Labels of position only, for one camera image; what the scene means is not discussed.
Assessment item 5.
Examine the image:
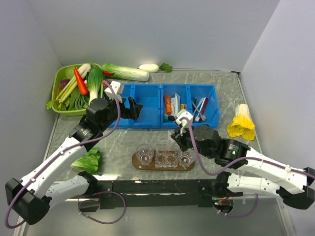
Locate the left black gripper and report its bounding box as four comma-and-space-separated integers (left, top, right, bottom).
99, 89, 143, 131

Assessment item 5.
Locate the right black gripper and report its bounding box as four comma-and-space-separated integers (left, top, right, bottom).
171, 122, 214, 159

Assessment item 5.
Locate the white red toothpaste tube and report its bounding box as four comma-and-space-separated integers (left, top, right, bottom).
167, 130, 176, 151

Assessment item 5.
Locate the clear plastic cup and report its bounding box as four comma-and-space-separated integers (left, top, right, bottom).
135, 144, 154, 166
178, 149, 196, 170

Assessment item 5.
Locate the clear square organizer tray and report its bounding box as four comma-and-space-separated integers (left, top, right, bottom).
155, 145, 178, 169

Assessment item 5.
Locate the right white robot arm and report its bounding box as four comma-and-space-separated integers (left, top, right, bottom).
170, 125, 315, 209

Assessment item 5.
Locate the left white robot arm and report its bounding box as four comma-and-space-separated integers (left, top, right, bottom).
5, 97, 143, 225

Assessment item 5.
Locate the white blue toothbrush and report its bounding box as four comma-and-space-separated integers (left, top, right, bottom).
194, 97, 205, 122

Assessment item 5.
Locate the orange toothpaste tube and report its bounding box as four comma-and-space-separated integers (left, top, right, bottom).
163, 95, 172, 116

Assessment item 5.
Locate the white toothpaste tube blue cap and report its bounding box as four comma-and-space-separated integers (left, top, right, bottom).
174, 93, 181, 116

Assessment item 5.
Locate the brown wooden oval tray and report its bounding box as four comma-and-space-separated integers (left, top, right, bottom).
132, 153, 195, 172

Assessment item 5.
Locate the grey toothbrush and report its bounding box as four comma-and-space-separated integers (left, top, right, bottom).
191, 96, 203, 118

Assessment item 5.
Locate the red toothbrush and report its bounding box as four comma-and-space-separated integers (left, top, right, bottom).
199, 98, 208, 122

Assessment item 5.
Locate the left blue storage bin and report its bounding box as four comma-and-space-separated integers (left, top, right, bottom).
118, 83, 160, 129

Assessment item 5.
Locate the blue storage bin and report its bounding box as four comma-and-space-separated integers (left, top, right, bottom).
160, 84, 220, 129
118, 83, 160, 129

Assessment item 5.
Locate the napa cabbage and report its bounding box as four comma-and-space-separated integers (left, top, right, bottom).
102, 63, 150, 82

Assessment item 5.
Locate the white radish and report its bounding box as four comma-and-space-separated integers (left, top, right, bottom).
139, 63, 173, 73

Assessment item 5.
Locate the red chili pepper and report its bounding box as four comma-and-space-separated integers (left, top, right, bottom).
103, 70, 114, 76

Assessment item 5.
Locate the right blue storage bin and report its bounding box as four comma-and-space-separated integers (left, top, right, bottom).
160, 84, 220, 129

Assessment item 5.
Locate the bok choy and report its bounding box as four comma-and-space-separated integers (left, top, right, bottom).
87, 66, 103, 105

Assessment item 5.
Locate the green bean bunch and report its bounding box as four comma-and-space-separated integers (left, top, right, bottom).
58, 88, 90, 111

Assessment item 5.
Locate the orange carrot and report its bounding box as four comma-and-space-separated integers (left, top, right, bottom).
74, 67, 89, 96

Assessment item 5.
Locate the yellow baby cabbage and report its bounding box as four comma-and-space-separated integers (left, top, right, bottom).
227, 104, 255, 140

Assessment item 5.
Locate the white green leek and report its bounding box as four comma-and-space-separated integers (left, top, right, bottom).
56, 63, 91, 104

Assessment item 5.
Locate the green plastic basket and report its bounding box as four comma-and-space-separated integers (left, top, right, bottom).
46, 63, 103, 116

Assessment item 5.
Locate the green lettuce head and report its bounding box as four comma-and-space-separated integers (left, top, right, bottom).
70, 147, 102, 174

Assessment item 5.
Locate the purple onion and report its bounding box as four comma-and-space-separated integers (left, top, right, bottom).
59, 79, 69, 89

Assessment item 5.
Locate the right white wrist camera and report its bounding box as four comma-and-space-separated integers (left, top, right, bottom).
175, 109, 193, 136

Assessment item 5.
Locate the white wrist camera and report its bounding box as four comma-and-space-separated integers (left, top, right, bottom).
104, 81, 124, 103
175, 109, 193, 136

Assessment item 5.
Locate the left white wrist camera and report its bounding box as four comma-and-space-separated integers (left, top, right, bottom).
104, 81, 124, 103

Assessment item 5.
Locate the black base frame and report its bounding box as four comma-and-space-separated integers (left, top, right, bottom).
67, 178, 244, 213

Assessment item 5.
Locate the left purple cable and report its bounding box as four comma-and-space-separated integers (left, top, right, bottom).
4, 81, 122, 229

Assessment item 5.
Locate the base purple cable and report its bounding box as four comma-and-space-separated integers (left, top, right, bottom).
77, 190, 127, 224

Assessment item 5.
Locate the aluminium rail frame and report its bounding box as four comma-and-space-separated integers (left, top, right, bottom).
13, 199, 73, 236

